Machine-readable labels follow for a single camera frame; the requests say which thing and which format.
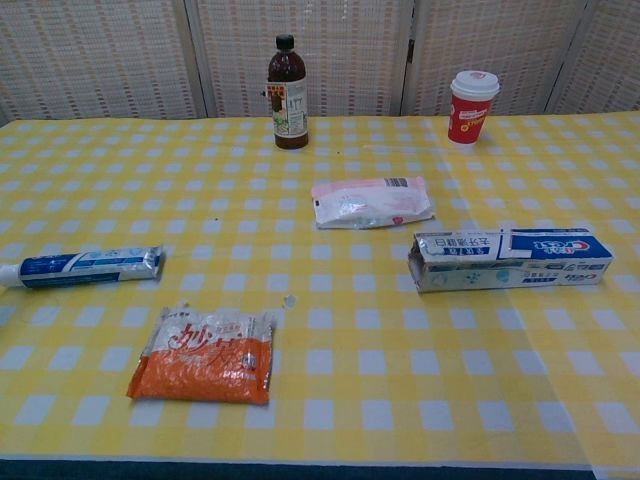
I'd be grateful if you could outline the dark drink bottle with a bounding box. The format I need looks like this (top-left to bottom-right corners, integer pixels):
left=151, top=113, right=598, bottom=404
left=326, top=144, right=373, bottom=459
left=266, top=33, right=310, bottom=150

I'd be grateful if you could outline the pink white plastic packet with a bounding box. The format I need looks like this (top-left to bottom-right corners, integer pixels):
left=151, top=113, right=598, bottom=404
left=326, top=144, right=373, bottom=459
left=310, top=175, right=436, bottom=231

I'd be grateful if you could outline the small silver can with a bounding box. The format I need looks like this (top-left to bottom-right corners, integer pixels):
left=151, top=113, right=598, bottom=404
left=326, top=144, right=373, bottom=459
left=0, top=243, right=166, bottom=290

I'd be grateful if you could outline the woven folding screen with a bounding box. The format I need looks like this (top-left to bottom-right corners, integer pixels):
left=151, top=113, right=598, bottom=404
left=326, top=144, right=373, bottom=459
left=0, top=0, right=640, bottom=122

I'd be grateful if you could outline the red paper cup white lid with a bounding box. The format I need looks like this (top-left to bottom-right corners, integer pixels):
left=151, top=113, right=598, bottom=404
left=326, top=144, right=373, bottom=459
left=447, top=70, right=502, bottom=146

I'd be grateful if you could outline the orange white snack bag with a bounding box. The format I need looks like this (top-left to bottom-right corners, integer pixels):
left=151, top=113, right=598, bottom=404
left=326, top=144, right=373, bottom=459
left=126, top=304, right=279, bottom=407

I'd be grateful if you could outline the blue white toothpaste box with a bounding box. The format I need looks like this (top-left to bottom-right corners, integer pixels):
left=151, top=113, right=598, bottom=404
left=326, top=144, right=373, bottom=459
left=410, top=227, right=617, bottom=294

